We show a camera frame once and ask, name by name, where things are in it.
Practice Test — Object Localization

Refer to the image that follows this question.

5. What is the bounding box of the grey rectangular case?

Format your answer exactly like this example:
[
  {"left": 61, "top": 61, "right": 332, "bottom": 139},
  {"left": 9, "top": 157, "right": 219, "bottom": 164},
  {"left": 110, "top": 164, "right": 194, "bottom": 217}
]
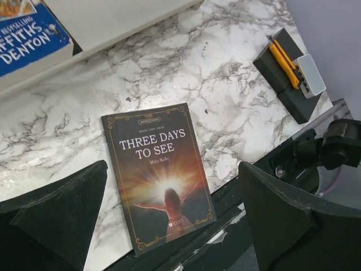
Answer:
[{"left": 293, "top": 54, "right": 326, "bottom": 99}]

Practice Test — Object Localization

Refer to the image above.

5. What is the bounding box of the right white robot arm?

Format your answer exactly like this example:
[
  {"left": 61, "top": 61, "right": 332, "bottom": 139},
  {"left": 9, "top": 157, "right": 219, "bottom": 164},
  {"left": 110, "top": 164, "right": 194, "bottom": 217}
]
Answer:
[{"left": 293, "top": 119, "right": 360, "bottom": 170}]

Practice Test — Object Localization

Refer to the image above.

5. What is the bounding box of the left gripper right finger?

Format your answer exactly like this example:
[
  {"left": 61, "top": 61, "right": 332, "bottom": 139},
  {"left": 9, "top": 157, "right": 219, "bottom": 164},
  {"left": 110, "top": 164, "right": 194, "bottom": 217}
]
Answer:
[{"left": 239, "top": 161, "right": 360, "bottom": 270}]

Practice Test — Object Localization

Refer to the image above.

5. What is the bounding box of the white two-tier wooden shelf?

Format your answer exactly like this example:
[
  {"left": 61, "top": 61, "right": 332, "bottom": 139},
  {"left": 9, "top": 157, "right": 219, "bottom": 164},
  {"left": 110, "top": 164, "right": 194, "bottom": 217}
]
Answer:
[{"left": 1, "top": 0, "right": 201, "bottom": 98}]

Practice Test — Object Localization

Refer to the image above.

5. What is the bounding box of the yellow utility knife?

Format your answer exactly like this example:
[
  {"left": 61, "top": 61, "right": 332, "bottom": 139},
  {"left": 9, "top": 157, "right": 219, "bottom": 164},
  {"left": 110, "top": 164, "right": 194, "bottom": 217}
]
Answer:
[{"left": 266, "top": 35, "right": 302, "bottom": 89}]

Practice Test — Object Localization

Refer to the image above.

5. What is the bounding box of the black notebook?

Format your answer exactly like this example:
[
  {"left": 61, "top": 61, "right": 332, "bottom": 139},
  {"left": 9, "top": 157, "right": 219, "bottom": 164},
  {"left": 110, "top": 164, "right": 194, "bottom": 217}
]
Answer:
[{"left": 253, "top": 28, "right": 320, "bottom": 124}]

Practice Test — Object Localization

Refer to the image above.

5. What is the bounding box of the thin dark patterned book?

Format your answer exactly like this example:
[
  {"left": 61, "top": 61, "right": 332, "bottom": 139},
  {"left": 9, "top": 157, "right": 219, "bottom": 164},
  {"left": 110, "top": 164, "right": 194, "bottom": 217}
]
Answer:
[{"left": 101, "top": 103, "right": 217, "bottom": 256}]

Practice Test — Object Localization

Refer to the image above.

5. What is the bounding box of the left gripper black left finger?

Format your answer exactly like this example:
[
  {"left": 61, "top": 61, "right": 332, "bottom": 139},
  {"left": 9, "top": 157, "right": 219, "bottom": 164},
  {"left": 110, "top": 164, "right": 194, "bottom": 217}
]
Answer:
[{"left": 1, "top": 160, "right": 108, "bottom": 270}]

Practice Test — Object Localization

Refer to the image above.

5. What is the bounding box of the blue 91-Storey Treehouse book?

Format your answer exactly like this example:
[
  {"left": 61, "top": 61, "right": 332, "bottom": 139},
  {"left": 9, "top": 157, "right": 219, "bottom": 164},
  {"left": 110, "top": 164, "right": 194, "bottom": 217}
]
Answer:
[{"left": 1, "top": 1, "right": 74, "bottom": 77}]

